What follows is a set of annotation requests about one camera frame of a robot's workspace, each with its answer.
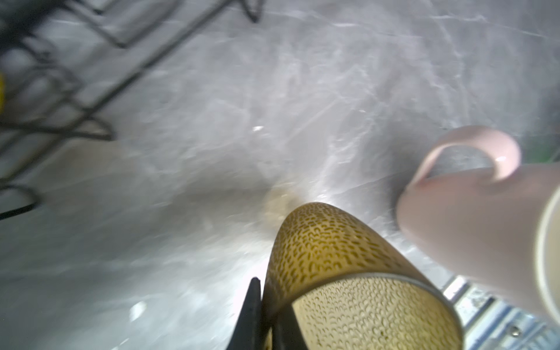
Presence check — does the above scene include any pink mug white inside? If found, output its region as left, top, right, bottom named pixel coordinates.
left=396, top=125, right=559, bottom=325

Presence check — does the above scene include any black wire dish rack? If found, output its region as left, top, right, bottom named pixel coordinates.
left=0, top=0, right=268, bottom=222

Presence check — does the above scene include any olive glass cup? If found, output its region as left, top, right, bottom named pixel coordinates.
left=262, top=202, right=465, bottom=349

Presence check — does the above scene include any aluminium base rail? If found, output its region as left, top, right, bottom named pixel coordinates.
left=441, top=275, right=560, bottom=350

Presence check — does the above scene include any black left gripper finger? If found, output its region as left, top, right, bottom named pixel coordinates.
left=226, top=277, right=263, bottom=350

